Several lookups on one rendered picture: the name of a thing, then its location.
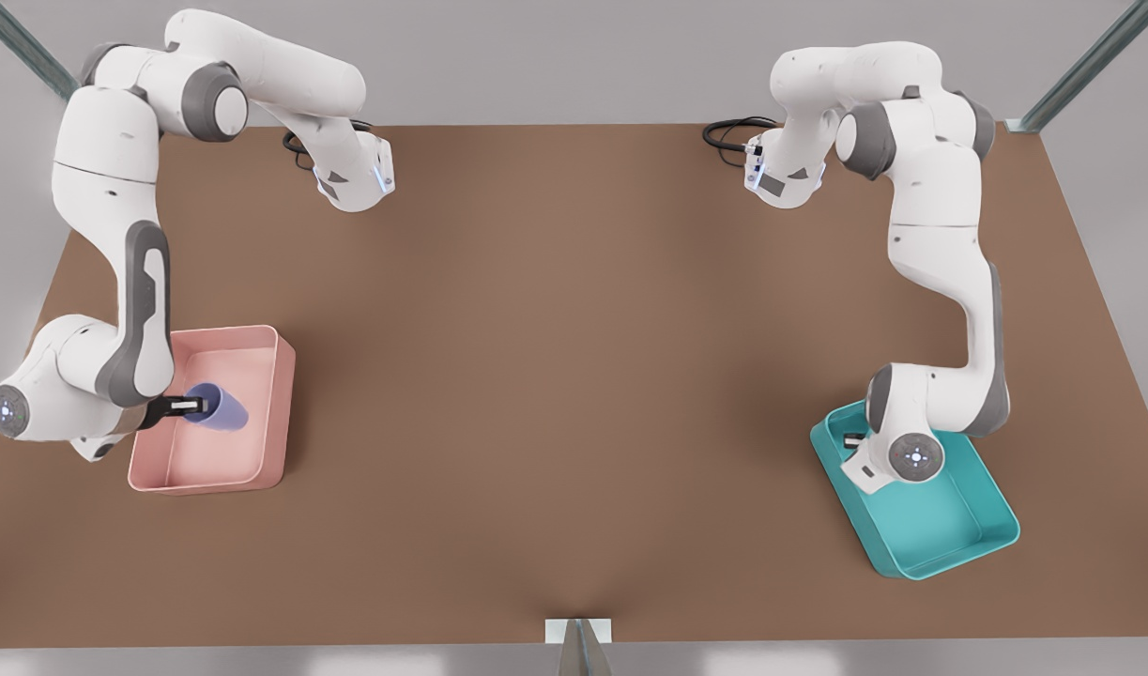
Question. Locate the blue plastic cup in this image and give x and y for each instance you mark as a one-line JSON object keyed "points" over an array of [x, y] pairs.
{"points": [[221, 410]]}

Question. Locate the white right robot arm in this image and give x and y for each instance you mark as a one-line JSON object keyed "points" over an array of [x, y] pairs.
{"points": [[104, 150]]}

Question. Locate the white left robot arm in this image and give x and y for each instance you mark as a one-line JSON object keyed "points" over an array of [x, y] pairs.
{"points": [[940, 225]]}

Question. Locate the pink plastic box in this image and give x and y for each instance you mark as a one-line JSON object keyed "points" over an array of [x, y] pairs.
{"points": [[226, 451]]}

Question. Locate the teal plastic box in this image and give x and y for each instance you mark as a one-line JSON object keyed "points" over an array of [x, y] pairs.
{"points": [[930, 516]]}

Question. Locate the silver frame post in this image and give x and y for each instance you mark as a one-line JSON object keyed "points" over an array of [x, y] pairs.
{"points": [[29, 47], [1085, 66], [581, 648]]}

